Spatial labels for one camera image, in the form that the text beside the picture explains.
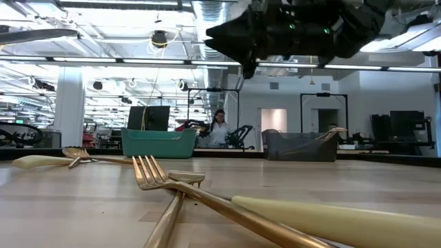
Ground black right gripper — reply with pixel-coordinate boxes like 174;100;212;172
205;0;345;79

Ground black station frame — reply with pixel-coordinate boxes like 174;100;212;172
299;92;349;138
187;87;241;149

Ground dark grey cabinet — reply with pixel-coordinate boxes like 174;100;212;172
33;130;63;149

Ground red tool cart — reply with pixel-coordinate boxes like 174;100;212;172
81;123;99;149

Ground dark grey plastic bin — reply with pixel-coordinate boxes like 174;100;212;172
264;130;340;163

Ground teal plastic bin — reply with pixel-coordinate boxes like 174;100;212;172
120;127;197;159

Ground person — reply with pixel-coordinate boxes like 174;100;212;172
206;108;231;145

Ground black round camera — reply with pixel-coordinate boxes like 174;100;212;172
150;30;169;49

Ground black aluminium table frame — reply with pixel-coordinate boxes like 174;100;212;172
0;147;441;169

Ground yellow cable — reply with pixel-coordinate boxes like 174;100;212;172
140;44;163;132

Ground silver ventilation duct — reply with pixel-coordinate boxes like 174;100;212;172
192;0;238;107

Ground black monitor workstation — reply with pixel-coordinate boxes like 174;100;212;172
369;110;436;156

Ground white structural column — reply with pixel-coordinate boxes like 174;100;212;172
53;66;86;149

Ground black monitor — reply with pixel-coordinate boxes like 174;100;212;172
126;105;171;132

